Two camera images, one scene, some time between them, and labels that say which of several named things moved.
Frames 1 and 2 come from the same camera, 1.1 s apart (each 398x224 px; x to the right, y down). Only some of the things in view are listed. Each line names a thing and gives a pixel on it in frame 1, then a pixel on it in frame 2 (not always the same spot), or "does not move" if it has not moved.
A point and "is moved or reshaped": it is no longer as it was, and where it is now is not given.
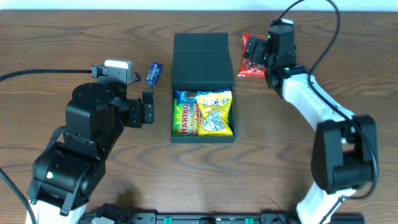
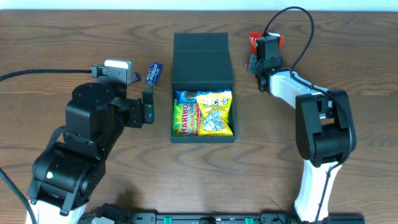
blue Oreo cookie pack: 191,96 does not move
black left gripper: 148,107 does not move
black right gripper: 259,50 -> 252,62
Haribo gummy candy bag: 186,119 does not move
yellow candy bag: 214,115 does not move
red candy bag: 247,68 is moved or reshaped
